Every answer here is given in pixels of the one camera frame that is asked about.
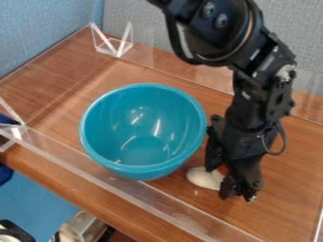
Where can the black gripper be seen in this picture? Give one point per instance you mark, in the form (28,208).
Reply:
(239,150)

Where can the plush brown white mushroom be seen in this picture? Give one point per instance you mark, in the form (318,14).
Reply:
(204,179)

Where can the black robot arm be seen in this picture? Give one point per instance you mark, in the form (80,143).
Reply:
(222,33)

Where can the blue plastic bowl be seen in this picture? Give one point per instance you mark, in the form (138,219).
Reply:
(142,130)

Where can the clear acrylic front barrier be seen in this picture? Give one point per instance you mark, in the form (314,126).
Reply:
(140,210)

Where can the clear acrylic barrier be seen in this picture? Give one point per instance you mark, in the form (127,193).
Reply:
(140,210)
(216,78)

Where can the grey box under table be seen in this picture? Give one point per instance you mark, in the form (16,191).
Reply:
(82,228)

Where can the clear acrylic back barrier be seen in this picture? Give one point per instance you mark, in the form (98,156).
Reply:
(216,78)

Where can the dark blue object left edge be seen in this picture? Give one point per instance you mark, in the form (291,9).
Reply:
(5,171)

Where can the black white object bottom left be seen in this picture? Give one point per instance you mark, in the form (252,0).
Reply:
(11,233)

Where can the clear acrylic corner bracket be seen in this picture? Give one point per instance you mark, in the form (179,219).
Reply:
(108,45)

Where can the clear acrylic left bracket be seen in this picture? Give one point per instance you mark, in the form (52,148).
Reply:
(12,132)

